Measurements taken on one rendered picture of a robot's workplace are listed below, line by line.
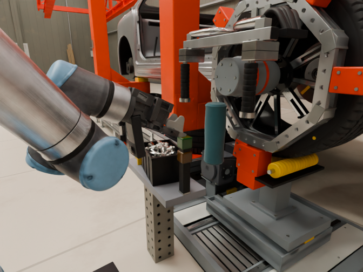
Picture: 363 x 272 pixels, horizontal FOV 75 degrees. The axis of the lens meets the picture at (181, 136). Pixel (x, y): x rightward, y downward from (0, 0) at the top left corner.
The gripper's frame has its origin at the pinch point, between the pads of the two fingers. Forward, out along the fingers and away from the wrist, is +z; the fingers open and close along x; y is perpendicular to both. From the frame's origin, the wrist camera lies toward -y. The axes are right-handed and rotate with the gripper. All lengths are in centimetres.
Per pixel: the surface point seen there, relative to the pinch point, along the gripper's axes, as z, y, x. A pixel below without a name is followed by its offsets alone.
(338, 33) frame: 21, 41, -22
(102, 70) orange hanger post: 44, 36, 244
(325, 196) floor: 147, -7, 7
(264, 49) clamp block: 4.6, 28.5, -13.9
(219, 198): 65, -27, 29
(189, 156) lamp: 10.3, -5.9, 4.8
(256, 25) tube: 2.1, 34.1, -10.5
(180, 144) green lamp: 5.9, -2.9, 6.3
